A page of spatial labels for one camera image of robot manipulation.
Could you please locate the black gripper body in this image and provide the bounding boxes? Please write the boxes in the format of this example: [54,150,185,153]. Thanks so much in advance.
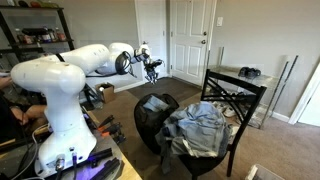
[143,61,161,77]

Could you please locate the person forearm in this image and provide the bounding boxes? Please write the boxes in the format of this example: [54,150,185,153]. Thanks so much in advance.
[0,75,13,91]
[25,104,48,120]

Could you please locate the black mesh laundry basket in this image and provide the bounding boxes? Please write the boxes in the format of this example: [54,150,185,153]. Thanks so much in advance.
[133,93,180,155]

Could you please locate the light washed denim jeans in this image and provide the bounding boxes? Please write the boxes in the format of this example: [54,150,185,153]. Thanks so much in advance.
[168,101,232,159]

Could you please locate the grey denim jeans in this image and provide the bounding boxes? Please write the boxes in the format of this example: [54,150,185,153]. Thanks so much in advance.
[154,116,183,175]

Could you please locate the person hand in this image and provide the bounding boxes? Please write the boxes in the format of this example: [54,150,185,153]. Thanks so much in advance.
[11,108,31,126]

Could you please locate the white closet door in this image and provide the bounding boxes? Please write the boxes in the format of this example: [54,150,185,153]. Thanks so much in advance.
[134,0,169,84]

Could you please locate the open cardboard box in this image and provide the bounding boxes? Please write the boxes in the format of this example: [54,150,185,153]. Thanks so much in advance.
[95,82,116,104]

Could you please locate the white panelled entry door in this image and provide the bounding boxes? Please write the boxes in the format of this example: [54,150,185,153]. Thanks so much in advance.
[169,0,218,86]

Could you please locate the black orange bar clamp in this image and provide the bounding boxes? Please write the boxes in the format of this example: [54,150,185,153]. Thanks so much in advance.
[97,114,116,130]
[99,122,123,139]

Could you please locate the white sneaker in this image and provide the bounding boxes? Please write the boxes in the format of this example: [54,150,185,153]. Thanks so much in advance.
[213,101,228,114]
[223,106,238,119]

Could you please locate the black sneaker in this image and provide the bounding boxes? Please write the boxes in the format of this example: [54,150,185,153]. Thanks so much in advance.
[238,66,252,79]
[248,67,262,80]

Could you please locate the black metal chair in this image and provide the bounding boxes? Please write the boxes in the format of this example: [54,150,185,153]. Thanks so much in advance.
[178,68,268,180]

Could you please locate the black shelving unit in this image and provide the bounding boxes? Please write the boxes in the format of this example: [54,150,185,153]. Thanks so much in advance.
[0,5,76,64]

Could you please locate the red labelled bottle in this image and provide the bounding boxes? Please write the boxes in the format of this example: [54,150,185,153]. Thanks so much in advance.
[54,27,67,42]

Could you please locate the black shelf appliance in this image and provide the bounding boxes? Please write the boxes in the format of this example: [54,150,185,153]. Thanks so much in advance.
[21,27,45,38]

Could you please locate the clear plastic storage box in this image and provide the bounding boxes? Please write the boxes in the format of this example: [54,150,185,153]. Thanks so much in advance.
[245,163,285,180]

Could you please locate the seated person dark clothes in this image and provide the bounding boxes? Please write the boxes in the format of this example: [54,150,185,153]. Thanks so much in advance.
[0,90,26,145]

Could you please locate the white interior door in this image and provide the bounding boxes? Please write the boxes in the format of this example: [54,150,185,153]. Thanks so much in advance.
[288,63,320,128]

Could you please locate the black aluminium rail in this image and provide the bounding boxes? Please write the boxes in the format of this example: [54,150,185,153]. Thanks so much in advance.
[88,148,114,168]
[91,158,122,180]

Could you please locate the black base cable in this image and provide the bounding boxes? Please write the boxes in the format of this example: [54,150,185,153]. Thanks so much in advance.
[69,148,80,180]

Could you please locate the metal wire shoe rack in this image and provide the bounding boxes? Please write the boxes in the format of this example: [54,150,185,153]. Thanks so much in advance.
[206,46,299,130]

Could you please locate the white cable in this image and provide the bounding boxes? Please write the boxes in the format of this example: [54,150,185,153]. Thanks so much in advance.
[11,123,50,180]

